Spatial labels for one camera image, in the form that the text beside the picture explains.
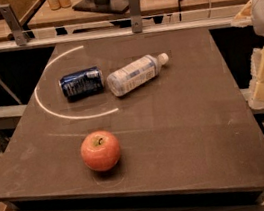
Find clear plastic water bottle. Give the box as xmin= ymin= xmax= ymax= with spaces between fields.
xmin=106 ymin=53 xmax=169 ymax=97

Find red apple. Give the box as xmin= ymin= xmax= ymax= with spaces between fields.
xmin=80 ymin=130 xmax=121 ymax=172

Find blue crushed soda can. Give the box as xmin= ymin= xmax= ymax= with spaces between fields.
xmin=59 ymin=66 xmax=105 ymax=99

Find black monitor stand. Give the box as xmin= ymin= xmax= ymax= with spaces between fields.
xmin=73 ymin=0 xmax=129 ymax=14

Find right metal bracket post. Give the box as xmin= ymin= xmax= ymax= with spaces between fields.
xmin=128 ymin=0 xmax=143 ymax=34

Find metal bracket post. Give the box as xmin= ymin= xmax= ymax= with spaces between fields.
xmin=0 ymin=4 xmax=29 ymax=46
xmin=128 ymin=0 xmax=143 ymax=34

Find horizontal metal rail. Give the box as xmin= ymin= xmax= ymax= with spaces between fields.
xmin=0 ymin=5 xmax=244 ymax=53

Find left metal bracket post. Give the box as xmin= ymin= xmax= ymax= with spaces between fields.
xmin=0 ymin=4 xmax=29 ymax=46

